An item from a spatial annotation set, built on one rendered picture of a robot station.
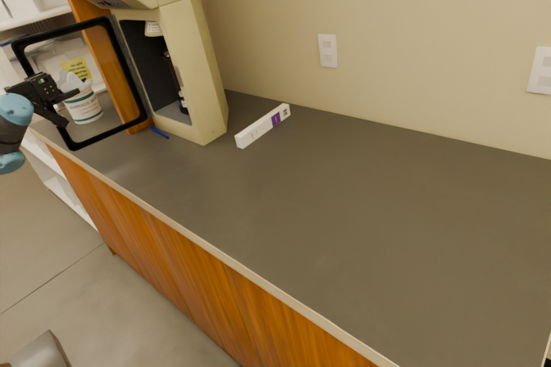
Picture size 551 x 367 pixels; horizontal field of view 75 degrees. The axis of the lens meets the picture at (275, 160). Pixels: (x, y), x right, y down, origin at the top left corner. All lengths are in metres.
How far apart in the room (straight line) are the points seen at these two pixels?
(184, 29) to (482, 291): 1.02
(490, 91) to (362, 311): 0.69
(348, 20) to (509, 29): 0.45
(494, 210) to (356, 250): 0.33
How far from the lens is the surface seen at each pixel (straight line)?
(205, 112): 1.28
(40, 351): 0.92
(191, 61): 1.22
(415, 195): 0.97
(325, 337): 0.87
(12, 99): 1.05
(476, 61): 1.12
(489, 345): 0.74
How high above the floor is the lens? 1.56
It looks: 33 degrees down
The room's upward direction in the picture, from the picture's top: 11 degrees counter-clockwise
